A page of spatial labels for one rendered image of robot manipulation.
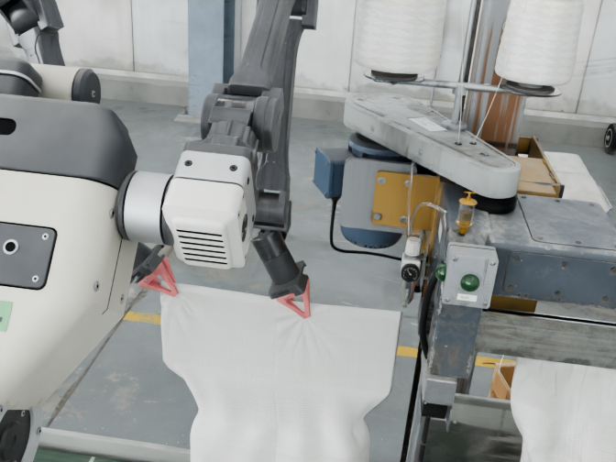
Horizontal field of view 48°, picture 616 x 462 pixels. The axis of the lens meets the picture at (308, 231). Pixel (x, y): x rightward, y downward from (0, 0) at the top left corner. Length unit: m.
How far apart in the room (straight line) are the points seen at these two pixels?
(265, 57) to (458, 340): 0.57
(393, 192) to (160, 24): 5.27
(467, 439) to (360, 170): 0.76
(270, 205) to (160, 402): 1.68
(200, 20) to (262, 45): 4.95
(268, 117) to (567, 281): 0.56
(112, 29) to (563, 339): 5.82
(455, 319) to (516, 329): 0.24
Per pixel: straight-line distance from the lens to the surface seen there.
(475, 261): 1.10
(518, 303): 1.55
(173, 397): 2.87
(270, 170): 1.28
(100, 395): 2.92
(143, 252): 1.43
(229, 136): 0.91
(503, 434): 1.86
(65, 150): 0.88
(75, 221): 0.85
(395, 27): 1.30
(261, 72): 1.04
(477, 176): 1.24
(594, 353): 1.47
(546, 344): 1.44
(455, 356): 1.25
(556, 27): 1.34
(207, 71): 6.10
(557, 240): 1.19
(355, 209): 1.54
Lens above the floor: 1.81
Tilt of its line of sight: 25 degrees down
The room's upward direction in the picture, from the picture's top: 4 degrees clockwise
